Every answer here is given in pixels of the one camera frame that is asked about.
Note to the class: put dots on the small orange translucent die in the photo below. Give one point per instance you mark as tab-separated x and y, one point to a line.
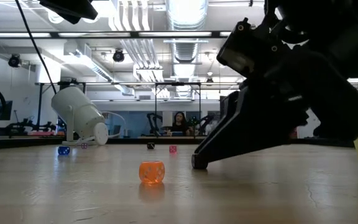
151	172

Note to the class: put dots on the black background robot arm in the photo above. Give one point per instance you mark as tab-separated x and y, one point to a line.
204	123
154	119

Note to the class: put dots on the small black die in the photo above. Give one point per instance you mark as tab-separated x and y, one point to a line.
150	145

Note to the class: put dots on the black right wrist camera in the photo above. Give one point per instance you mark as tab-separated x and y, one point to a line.
244	53

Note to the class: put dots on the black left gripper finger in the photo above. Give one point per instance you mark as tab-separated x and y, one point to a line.
84	9
57	7

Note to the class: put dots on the small purple translucent die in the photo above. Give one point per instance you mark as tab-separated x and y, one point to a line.
84	145

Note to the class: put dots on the black background robot equipment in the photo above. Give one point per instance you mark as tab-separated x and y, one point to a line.
26	126

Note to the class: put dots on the small blue die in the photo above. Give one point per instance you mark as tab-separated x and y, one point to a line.
63	150

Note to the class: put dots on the person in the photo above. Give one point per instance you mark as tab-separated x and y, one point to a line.
179	126

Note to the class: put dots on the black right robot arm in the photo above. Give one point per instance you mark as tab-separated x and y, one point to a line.
337	18

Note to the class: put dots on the small pink die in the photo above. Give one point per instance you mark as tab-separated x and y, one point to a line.
172	149

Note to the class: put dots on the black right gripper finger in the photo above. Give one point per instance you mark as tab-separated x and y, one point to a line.
253	124

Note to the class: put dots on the white spotlight lamp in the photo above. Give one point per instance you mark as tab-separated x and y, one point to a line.
76	109

